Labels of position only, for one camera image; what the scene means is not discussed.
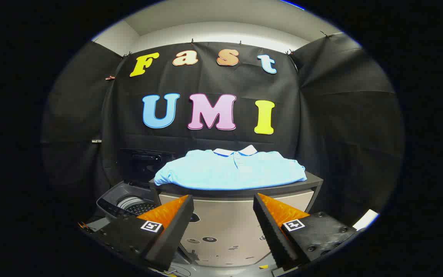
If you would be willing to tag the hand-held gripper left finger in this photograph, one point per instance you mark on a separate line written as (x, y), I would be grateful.
(171, 234)

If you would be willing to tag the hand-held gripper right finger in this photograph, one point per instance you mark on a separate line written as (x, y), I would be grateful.
(273, 234)

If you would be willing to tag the grey washing machine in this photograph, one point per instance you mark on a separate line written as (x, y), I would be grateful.
(108, 206)

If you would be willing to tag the light blue polo shirt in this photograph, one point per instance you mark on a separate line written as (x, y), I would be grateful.
(229, 171)

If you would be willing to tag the beige cabinet with black top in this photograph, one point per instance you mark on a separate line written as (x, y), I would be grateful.
(225, 219)

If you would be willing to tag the white paper sheet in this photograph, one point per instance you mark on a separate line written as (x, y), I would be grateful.
(365, 219)

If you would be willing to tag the black backdrop cloth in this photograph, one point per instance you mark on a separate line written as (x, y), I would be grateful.
(206, 80)

